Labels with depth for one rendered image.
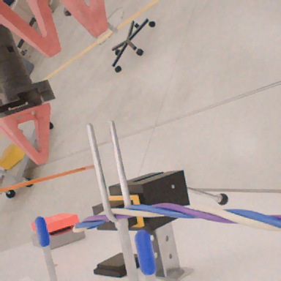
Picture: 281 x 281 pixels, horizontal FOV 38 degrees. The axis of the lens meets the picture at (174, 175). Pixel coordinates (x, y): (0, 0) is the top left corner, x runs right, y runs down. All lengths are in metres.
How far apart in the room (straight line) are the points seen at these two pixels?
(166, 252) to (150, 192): 0.06
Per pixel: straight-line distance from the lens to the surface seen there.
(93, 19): 0.30
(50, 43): 0.34
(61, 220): 0.57
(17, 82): 0.56
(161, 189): 0.34
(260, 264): 0.37
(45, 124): 0.58
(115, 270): 0.41
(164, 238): 0.36
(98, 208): 0.33
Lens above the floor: 1.33
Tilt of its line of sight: 33 degrees down
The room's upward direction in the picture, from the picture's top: 58 degrees counter-clockwise
